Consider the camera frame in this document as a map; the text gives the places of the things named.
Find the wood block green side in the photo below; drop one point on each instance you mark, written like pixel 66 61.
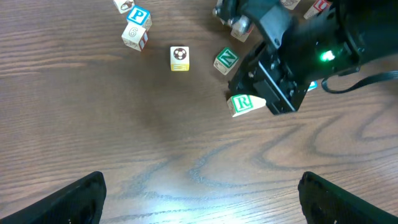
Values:
pixel 290 4

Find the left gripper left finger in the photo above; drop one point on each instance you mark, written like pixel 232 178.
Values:
pixel 80 202

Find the blue T block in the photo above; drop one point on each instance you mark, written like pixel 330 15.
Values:
pixel 313 86

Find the yellow block far left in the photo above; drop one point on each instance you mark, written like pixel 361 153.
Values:
pixel 124 6

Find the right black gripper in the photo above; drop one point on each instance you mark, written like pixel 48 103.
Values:
pixel 262 72

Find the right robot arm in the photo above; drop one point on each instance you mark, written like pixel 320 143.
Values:
pixel 292 54

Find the green N block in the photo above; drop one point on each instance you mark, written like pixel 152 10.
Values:
pixel 225 60

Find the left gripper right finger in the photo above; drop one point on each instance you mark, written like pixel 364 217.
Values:
pixel 326 203

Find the green R block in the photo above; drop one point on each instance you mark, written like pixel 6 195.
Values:
pixel 241 104

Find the red U block upper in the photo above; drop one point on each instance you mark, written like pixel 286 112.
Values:
pixel 317 7

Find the blue P block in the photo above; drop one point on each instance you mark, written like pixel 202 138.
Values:
pixel 140 17

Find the red A block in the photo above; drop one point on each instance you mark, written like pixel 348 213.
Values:
pixel 242 31

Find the wood picture block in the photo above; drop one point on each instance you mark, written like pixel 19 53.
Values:
pixel 179 58

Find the plain wood red-sided block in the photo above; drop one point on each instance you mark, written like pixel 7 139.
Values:
pixel 135 36

